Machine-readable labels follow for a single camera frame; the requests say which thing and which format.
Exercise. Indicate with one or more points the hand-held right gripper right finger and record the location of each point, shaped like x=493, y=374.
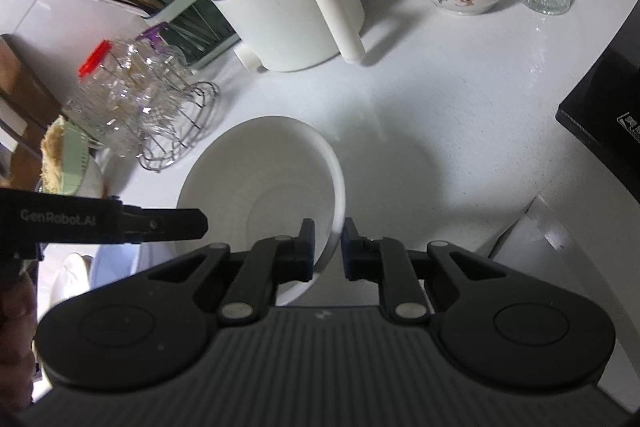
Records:
x=352, y=257

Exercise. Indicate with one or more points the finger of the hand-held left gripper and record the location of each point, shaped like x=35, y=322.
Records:
x=175, y=223

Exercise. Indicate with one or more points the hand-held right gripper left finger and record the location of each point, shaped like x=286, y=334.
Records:
x=304, y=257

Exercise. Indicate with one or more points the plain white deep bowl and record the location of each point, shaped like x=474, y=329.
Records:
x=260, y=177

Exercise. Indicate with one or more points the person's left hand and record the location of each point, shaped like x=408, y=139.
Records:
x=15, y=332

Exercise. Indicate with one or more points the small translucent plastic bowl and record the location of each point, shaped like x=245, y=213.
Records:
x=67, y=272

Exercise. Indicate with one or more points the dried pale noodles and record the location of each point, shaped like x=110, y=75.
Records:
x=50, y=162

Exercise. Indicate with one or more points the green plastic colander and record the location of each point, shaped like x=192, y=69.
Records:
x=75, y=152

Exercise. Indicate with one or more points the wooden cutting board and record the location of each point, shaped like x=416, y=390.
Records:
x=25, y=77

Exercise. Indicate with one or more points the red lid plastic jar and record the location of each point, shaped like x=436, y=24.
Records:
x=95, y=63

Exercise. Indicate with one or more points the silver foil bag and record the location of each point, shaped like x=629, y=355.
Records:
x=540, y=232

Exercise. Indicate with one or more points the purple plastic item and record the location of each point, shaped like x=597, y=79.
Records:
x=152, y=33

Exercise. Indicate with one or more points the green chopstick holder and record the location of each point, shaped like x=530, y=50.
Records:
x=200, y=32

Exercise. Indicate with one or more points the black countertop appliance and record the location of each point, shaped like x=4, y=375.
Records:
x=610, y=107

